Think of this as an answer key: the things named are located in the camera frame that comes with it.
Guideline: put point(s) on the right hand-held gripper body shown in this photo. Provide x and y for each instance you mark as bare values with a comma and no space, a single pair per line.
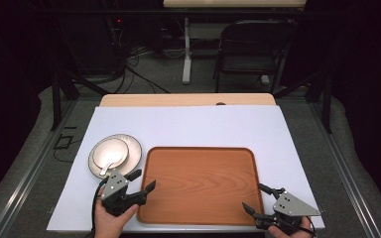
291,206

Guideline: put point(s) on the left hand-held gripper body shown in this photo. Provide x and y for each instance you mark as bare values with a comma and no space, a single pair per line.
113,185

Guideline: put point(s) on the white ceramic spoon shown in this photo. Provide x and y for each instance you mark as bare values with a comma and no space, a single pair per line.
107,168

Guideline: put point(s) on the large white plate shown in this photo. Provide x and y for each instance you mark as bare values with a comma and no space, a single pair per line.
135,152

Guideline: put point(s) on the small white plate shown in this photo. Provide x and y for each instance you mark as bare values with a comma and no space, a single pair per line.
110,150

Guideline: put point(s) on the brown wooden tray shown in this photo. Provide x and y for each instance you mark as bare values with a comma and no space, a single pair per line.
200,185

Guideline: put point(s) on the person's right hand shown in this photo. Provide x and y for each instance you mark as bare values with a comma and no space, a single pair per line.
294,233

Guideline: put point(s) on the person's left hand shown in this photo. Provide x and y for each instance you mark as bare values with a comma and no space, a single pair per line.
110,224

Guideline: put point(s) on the white table sheet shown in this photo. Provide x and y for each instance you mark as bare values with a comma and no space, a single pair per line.
195,127

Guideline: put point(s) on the black metal stand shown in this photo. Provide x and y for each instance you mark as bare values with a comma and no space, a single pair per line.
326,102
57,99

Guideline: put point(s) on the light desk with white leg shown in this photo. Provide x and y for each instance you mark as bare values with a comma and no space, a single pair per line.
187,66

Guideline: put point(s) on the dark equipment rack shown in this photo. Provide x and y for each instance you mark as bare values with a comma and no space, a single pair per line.
117,36

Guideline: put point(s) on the black folding chair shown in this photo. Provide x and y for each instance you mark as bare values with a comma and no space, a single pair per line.
258,39

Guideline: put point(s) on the aluminium floor rail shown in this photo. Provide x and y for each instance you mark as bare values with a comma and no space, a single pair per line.
29,175
347,175

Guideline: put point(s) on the black rectangular floor frame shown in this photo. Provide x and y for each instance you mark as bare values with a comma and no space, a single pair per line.
63,142

